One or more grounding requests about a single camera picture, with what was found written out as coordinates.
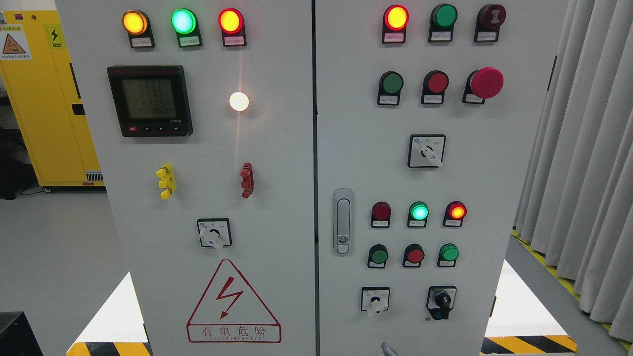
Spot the red push button upper row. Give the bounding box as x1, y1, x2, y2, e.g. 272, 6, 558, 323
420, 70, 449, 104

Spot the red mushroom emergency stop button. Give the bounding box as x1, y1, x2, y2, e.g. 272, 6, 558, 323
462, 67, 504, 104

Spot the red indicator lamp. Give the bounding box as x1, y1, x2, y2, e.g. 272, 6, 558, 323
381, 4, 409, 44
442, 201, 467, 228
370, 201, 392, 228
219, 7, 247, 47

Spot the black digital power meter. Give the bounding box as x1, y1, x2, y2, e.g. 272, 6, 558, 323
107, 64, 193, 137

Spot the grey pleated curtain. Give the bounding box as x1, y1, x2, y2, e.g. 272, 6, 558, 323
515, 0, 633, 342

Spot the green push button upper row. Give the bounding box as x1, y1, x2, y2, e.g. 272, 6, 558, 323
377, 71, 404, 106

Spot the black knob selector switch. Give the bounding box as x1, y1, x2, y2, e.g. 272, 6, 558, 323
426, 285, 457, 320

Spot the red high voltage warning sticker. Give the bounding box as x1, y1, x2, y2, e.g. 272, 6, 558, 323
187, 259, 282, 343

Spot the yellow terminal block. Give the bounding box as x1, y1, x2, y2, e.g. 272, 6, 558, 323
155, 164, 176, 200

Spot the yellow safety storage cabinet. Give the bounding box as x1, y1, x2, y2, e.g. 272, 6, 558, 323
1, 10, 104, 190

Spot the white glowing indicator lamp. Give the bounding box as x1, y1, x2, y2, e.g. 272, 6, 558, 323
229, 91, 250, 112

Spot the amber indicator lamp top left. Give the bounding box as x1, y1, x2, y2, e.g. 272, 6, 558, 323
122, 9, 155, 49

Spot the silver cabinet door handle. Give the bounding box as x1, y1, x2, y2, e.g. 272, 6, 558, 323
334, 188, 354, 255

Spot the red terminal block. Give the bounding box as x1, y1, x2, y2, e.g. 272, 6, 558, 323
240, 162, 255, 199

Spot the green push button lower left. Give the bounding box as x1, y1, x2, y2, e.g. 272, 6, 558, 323
366, 244, 389, 269

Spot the upper right rotary selector switch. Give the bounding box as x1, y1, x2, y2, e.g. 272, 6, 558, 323
407, 134, 446, 168

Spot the lower white rotary selector switch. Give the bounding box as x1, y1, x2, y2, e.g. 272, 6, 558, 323
361, 286, 391, 317

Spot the black box bottom left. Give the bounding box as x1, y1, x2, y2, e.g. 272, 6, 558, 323
0, 311, 43, 356

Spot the silver robotic hand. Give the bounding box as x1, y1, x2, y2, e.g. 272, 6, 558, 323
381, 342, 398, 356

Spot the left door rotary selector switch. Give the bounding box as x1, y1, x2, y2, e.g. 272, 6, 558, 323
197, 218, 233, 249

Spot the grey electrical control cabinet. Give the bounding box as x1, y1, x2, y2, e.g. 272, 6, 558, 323
54, 0, 572, 356

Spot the green push button lower right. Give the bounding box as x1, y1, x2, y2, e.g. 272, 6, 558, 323
437, 243, 459, 268

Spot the green indicator lamp top left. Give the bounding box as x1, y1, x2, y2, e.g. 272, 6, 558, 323
171, 7, 203, 48

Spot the green indicator lamp lower middle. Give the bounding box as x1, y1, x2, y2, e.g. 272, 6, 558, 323
407, 201, 429, 228

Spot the red push button lower middle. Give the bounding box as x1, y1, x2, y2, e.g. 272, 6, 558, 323
402, 243, 425, 268

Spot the red indicator lamp lower right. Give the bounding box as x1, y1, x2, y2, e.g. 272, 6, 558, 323
442, 201, 467, 228

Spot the dark green indicator lamp top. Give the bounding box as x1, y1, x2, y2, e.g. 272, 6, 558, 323
428, 3, 457, 43

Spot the red indicator lamp top right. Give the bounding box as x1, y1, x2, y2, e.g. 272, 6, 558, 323
381, 4, 409, 44

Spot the red indicator lamp lower left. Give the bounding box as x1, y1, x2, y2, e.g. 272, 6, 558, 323
370, 201, 392, 228

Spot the red indicator lamp top left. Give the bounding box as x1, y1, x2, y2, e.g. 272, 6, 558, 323
219, 7, 247, 47

